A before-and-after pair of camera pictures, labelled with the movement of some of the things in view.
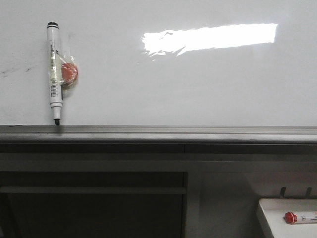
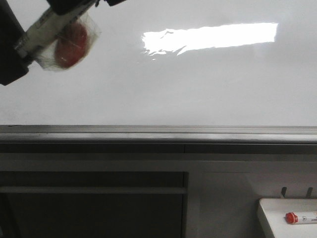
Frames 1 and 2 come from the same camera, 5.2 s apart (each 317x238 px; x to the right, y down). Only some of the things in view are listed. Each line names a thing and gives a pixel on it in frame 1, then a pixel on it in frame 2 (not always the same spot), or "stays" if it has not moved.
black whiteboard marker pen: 55,69 to 50,25
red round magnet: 67,70 to 72,47
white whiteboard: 194,63 stays
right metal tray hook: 308,194 stays
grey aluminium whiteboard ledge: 156,134 stays
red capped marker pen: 290,218 stays
